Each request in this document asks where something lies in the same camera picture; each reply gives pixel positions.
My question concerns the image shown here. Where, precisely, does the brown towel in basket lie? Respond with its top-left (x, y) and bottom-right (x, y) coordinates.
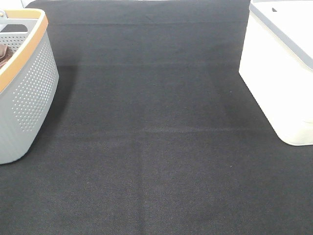
top-left (0, 44), bottom-right (13, 68)

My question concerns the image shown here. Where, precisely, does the grey perforated laundry basket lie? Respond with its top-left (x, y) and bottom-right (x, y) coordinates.
top-left (0, 8), bottom-right (59, 164)

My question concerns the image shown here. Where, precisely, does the white storage box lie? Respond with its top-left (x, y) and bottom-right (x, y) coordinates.
top-left (239, 0), bottom-right (313, 146)

